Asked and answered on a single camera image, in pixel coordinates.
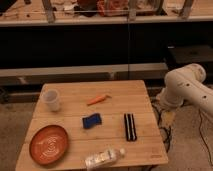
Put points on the wooden folding table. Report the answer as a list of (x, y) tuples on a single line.
[(127, 97)]

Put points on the black box on shelf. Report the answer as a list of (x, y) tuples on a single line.
[(181, 56)]

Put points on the translucent plastic cup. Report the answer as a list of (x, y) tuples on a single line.
[(51, 99)]

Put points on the clear plastic bottle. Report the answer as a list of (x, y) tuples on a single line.
[(104, 158)]

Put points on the black striped rectangular case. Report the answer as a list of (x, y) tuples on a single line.
[(130, 128)]

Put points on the blue sponge block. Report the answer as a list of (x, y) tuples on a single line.
[(92, 120)]

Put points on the orange carrot toy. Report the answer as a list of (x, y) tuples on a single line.
[(98, 99)]

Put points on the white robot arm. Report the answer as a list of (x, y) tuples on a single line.
[(186, 83)]

